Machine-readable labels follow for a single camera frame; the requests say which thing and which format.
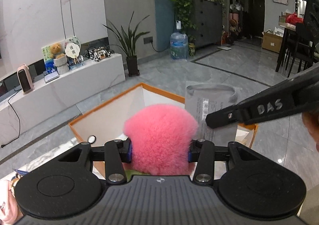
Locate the black power cable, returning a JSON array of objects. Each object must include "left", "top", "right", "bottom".
[{"left": 0, "top": 87, "right": 23, "bottom": 148}]

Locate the clear bag with paper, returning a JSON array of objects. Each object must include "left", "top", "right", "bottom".
[{"left": 184, "top": 80, "right": 242, "bottom": 148}]

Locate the small teddy bear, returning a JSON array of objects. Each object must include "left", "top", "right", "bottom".
[{"left": 49, "top": 43, "right": 65, "bottom": 59}]

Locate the person right hand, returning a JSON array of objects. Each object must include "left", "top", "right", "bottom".
[{"left": 302, "top": 113, "right": 319, "bottom": 152}]

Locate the cardboard box on floor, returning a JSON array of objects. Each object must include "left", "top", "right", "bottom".
[{"left": 262, "top": 32, "right": 283, "bottom": 53}]

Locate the pink fluffy pompom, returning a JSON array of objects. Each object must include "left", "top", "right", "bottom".
[{"left": 123, "top": 104, "right": 198, "bottom": 179}]

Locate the black dining chair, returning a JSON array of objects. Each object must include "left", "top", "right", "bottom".
[{"left": 275, "top": 23, "right": 318, "bottom": 77}]

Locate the orange cardboard box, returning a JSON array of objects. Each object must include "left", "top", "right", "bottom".
[{"left": 70, "top": 83, "right": 257, "bottom": 147}]

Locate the pink space heater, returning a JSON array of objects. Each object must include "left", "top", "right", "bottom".
[{"left": 17, "top": 64, "right": 34, "bottom": 95}]

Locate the trailing green pothos plant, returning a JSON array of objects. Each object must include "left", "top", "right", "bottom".
[{"left": 170, "top": 0, "right": 196, "bottom": 43}]

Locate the white tv console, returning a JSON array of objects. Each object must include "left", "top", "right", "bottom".
[{"left": 0, "top": 54, "right": 125, "bottom": 144}]

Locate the tall potted leaf plant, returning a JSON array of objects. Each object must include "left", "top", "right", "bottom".
[{"left": 103, "top": 11, "right": 150, "bottom": 77}]

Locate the black white toy car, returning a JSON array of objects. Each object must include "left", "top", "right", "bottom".
[{"left": 85, "top": 47, "right": 113, "bottom": 62}]

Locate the round paper fan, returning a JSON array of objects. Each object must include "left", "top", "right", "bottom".
[{"left": 65, "top": 42, "right": 80, "bottom": 64}]

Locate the blue water jug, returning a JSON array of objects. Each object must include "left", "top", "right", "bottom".
[{"left": 170, "top": 21, "right": 189, "bottom": 59}]

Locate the dark grey cabinet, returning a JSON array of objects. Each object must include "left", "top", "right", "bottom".
[{"left": 192, "top": 0, "right": 223, "bottom": 49}]

